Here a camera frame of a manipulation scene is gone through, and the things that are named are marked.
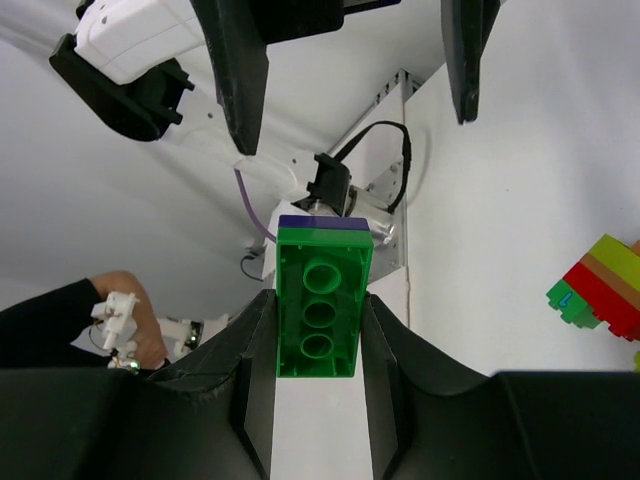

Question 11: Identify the operator hand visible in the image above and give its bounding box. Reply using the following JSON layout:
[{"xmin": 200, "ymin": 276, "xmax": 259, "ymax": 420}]
[{"xmin": 90, "ymin": 270, "xmax": 168, "ymax": 370}]

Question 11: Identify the white teleoperation handle device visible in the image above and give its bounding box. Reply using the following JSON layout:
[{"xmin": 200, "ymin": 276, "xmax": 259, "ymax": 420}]
[{"xmin": 91, "ymin": 292, "xmax": 232, "ymax": 372}]

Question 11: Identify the multicolour stacked lego block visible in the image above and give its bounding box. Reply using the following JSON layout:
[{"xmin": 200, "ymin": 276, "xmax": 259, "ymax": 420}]
[{"xmin": 563, "ymin": 234, "xmax": 639, "ymax": 341}]

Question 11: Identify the small green lego brick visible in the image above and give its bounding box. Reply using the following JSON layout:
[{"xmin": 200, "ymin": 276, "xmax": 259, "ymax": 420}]
[{"xmin": 546, "ymin": 279, "xmax": 600, "ymax": 330}]

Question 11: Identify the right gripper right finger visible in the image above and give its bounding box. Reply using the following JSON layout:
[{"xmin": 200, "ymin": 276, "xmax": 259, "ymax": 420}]
[{"xmin": 361, "ymin": 295, "xmax": 639, "ymax": 479}]

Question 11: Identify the purple lego brick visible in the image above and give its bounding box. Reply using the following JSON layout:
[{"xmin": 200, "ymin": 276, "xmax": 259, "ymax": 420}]
[{"xmin": 278, "ymin": 215, "xmax": 370, "ymax": 231}]

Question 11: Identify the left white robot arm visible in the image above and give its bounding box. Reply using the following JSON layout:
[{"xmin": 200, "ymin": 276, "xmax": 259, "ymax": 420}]
[{"xmin": 49, "ymin": 1, "xmax": 376, "ymax": 216}]

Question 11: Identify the white front board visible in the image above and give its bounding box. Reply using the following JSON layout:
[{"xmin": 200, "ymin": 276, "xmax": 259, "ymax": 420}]
[{"xmin": 407, "ymin": 70, "xmax": 639, "ymax": 374}]

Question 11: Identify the black sleeved forearm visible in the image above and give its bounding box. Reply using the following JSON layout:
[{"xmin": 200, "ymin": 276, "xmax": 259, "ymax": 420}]
[{"xmin": 1, "ymin": 279, "xmax": 110, "ymax": 369}]

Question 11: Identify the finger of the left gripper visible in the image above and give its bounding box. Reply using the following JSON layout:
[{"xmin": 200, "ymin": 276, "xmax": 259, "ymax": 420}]
[{"xmin": 441, "ymin": 0, "xmax": 502, "ymax": 125}]

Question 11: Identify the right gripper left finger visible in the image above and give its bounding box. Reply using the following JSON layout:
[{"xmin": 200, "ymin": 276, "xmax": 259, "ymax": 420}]
[{"xmin": 1, "ymin": 290, "xmax": 277, "ymax": 479}]

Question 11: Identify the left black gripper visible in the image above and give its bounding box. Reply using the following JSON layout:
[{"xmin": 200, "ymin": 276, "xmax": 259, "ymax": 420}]
[{"xmin": 191, "ymin": 0, "xmax": 400, "ymax": 155}]

